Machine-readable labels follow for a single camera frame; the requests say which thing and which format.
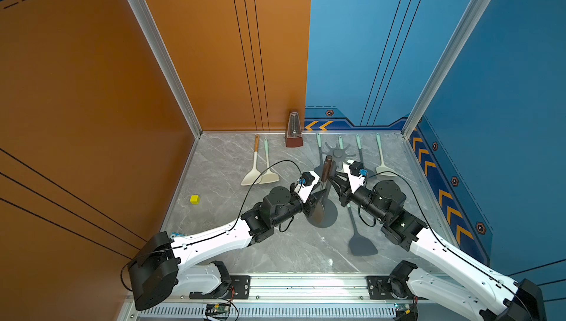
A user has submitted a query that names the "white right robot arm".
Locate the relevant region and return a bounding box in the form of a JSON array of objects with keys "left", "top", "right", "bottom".
[{"left": 329, "top": 167, "right": 547, "bottom": 320}]

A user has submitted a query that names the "cream spatula mint handle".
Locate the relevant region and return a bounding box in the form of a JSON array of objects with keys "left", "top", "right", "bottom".
[{"left": 376, "top": 133, "right": 396, "bottom": 177}]

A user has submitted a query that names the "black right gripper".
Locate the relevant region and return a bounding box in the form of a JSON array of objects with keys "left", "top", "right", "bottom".
[{"left": 326, "top": 171, "right": 388, "bottom": 225}]

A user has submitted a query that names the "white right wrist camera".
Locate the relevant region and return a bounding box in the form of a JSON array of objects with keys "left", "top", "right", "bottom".
[{"left": 343, "top": 160, "right": 368, "bottom": 194}]

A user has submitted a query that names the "grey turner mint handle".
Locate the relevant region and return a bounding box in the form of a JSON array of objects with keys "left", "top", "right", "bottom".
[{"left": 356, "top": 135, "right": 366, "bottom": 167}]

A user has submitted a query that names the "red wooden metronome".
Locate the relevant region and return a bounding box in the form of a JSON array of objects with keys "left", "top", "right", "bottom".
[{"left": 285, "top": 111, "right": 304, "bottom": 148}]

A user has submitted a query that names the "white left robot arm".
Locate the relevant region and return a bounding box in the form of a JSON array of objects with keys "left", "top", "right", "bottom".
[{"left": 127, "top": 184, "right": 323, "bottom": 311}]

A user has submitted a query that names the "grey kitchen utensil rack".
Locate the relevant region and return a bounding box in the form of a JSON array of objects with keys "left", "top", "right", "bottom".
[{"left": 307, "top": 143, "right": 355, "bottom": 228}]

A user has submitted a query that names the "green circuit board left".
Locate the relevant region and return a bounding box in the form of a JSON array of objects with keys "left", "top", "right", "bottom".
[{"left": 204, "top": 303, "right": 231, "bottom": 320}]

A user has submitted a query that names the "cream slotted turner mint handle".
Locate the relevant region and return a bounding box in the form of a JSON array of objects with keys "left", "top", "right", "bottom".
[{"left": 260, "top": 138, "right": 280, "bottom": 184}]

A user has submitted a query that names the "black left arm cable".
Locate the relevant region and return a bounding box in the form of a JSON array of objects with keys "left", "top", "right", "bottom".
[{"left": 236, "top": 159, "right": 304, "bottom": 225}]

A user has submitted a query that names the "brown wooden handle utensil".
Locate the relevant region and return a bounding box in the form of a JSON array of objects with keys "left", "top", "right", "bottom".
[{"left": 240, "top": 135, "right": 262, "bottom": 186}]

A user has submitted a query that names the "aluminium corner post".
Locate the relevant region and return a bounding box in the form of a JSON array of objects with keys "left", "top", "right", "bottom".
[
  {"left": 401, "top": 0, "right": 492, "bottom": 140},
  {"left": 127, "top": 0, "right": 203, "bottom": 139}
]

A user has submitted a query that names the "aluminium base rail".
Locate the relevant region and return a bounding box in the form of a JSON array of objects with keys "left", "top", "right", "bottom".
[{"left": 118, "top": 273, "right": 463, "bottom": 320}]

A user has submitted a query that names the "green circuit board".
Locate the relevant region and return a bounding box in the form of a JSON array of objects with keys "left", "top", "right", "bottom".
[
  {"left": 204, "top": 303, "right": 231, "bottom": 320},
  {"left": 394, "top": 304, "right": 419, "bottom": 321}
]

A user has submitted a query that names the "steel ladle dark brown handle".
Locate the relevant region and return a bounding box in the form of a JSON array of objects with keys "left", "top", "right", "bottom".
[{"left": 309, "top": 155, "right": 333, "bottom": 227}]

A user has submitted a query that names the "green circuit board right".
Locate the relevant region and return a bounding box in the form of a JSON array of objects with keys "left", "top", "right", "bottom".
[{"left": 394, "top": 304, "right": 419, "bottom": 321}]

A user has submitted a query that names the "aluminium corner post left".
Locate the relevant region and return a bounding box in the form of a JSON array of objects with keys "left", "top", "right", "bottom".
[{"left": 127, "top": 0, "right": 203, "bottom": 139}]

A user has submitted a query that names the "aluminium corner post right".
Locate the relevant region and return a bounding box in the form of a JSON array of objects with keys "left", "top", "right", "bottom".
[{"left": 401, "top": 0, "right": 492, "bottom": 140}]

